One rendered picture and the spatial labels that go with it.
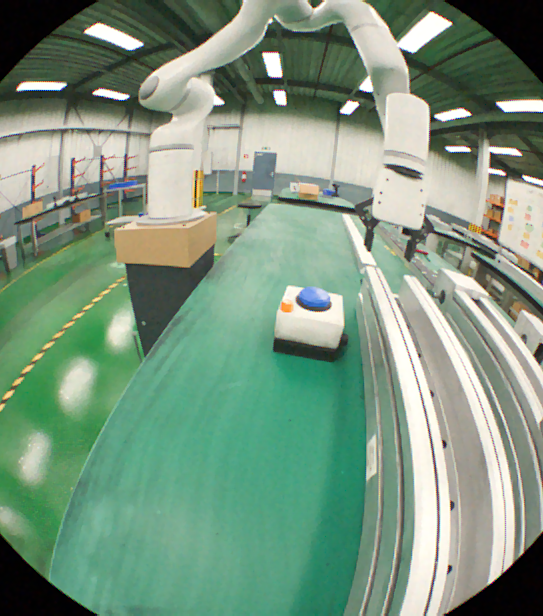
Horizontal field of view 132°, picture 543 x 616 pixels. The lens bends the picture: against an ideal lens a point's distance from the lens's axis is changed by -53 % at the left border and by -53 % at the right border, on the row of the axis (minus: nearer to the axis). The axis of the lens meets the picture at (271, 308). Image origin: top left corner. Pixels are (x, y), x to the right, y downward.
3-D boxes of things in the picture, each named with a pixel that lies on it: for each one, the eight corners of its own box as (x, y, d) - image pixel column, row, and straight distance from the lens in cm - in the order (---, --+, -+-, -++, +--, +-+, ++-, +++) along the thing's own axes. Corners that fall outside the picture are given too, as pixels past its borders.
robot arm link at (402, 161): (419, 166, 54) (418, 179, 54) (379, 153, 52) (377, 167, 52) (435, 164, 47) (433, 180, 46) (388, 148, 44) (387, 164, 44)
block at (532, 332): (499, 342, 65) (515, 307, 62) (523, 350, 73) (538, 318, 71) (513, 369, 58) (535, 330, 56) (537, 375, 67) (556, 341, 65)
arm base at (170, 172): (122, 227, 67) (120, 157, 67) (161, 213, 82) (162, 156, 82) (183, 226, 56) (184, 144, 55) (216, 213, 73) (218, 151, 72)
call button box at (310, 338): (283, 319, 39) (288, 282, 36) (344, 331, 39) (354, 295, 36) (271, 351, 33) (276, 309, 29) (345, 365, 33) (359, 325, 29)
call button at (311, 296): (299, 296, 34) (301, 283, 34) (328, 302, 34) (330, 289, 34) (295, 311, 31) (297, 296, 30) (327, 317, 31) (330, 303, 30)
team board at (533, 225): (471, 298, 396) (499, 173, 395) (489, 303, 432) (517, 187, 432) (527, 364, 316) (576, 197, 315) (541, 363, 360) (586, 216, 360)
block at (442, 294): (418, 303, 59) (431, 264, 57) (458, 313, 66) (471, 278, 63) (430, 324, 52) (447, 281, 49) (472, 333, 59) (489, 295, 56)
